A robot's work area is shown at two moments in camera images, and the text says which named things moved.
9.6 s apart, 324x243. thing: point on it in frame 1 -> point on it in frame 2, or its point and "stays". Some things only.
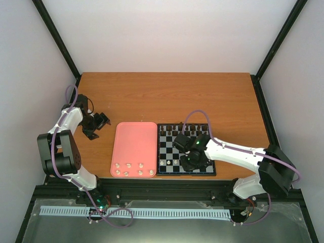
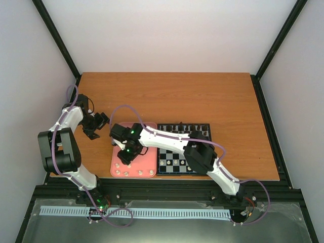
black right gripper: x=188 y=167 -> x=127 y=160
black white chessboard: x=168 y=162 stays
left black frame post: x=54 y=31 stays
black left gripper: x=102 y=121 stays
